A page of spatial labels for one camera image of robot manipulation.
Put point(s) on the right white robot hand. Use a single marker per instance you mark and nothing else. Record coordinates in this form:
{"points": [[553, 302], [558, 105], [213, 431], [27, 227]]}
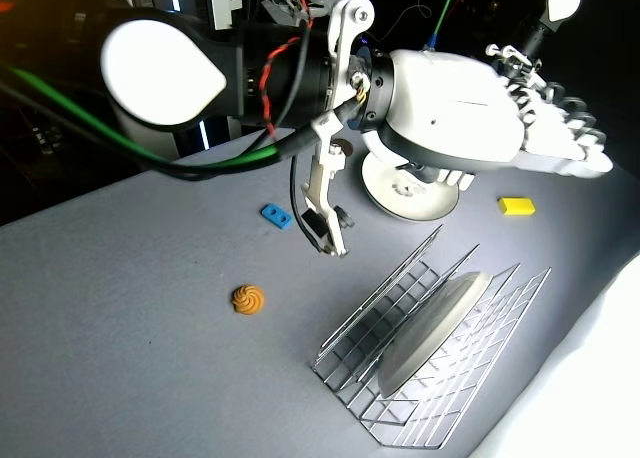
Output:
{"points": [[450, 108]]}

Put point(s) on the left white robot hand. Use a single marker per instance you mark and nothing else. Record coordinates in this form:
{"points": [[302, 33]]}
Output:
{"points": [[457, 180]]}

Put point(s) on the white plate black rim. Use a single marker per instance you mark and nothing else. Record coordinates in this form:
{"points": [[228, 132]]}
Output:
{"points": [[415, 205]]}

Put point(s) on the white plate with smudge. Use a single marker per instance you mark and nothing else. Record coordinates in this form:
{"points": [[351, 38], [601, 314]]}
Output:
{"points": [[435, 333]]}

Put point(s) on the yellow rectangular block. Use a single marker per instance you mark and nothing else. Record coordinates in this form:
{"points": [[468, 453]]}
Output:
{"points": [[517, 206]]}

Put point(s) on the brown round disc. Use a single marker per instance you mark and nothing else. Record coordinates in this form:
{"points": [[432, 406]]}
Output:
{"points": [[346, 148]]}

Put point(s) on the blue block with two holes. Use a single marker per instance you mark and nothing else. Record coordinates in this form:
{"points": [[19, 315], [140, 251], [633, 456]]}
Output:
{"points": [[276, 216]]}

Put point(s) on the white mechanical device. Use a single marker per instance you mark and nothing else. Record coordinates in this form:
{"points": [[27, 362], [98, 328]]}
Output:
{"points": [[280, 10]]}

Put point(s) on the orange swirl cookie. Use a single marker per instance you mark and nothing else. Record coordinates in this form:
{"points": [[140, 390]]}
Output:
{"points": [[248, 300]]}

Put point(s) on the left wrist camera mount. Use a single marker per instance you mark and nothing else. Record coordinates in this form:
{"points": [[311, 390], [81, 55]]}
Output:
{"points": [[515, 58]]}

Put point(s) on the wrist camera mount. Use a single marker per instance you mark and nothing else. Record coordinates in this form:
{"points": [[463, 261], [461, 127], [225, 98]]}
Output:
{"points": [[515, 58], [322, 188]]}

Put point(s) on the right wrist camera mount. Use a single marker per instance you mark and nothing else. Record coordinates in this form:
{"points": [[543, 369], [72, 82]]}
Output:
{"points": [[322, 188]]}

